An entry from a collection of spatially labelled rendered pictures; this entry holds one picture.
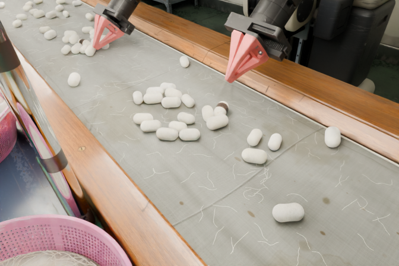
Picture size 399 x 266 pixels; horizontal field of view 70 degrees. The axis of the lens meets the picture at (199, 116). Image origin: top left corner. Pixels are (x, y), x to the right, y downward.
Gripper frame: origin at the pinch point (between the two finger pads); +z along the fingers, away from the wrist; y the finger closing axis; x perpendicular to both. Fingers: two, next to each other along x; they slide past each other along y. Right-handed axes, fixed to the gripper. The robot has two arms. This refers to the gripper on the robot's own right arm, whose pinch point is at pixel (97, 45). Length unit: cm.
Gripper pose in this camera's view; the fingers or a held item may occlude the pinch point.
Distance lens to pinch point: 77.1
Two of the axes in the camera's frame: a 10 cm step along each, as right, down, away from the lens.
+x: 5.0, 3.2, 8.0
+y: 6.7, 4.4, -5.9
